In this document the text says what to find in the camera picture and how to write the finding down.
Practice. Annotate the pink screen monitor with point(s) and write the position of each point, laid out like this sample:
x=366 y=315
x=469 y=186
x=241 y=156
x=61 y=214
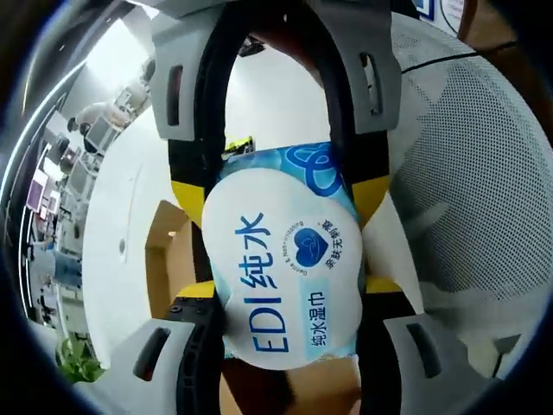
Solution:
x=41 y=190

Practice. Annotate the blue white wall poster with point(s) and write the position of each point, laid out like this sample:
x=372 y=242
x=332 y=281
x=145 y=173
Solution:
x=436 y=10

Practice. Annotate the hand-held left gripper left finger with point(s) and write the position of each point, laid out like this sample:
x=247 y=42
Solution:
x=198 y=367

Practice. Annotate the grey mesh office chair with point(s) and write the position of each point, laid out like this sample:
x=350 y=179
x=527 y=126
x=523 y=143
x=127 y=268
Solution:
x=475 y=173

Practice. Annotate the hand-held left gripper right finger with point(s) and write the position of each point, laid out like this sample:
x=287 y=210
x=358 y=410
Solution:
x=376 y=346

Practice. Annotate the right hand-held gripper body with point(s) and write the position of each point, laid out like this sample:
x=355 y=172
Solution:
x=345 y=6

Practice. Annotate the soft blue wet wipes pack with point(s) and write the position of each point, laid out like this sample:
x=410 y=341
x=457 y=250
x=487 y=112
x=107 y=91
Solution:
x=281 y=259

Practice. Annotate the white table socket panel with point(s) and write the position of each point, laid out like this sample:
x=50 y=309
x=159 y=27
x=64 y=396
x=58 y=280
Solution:
x=122 y=247

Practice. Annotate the green plant in white pot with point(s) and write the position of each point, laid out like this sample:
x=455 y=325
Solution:
x=80 y=363

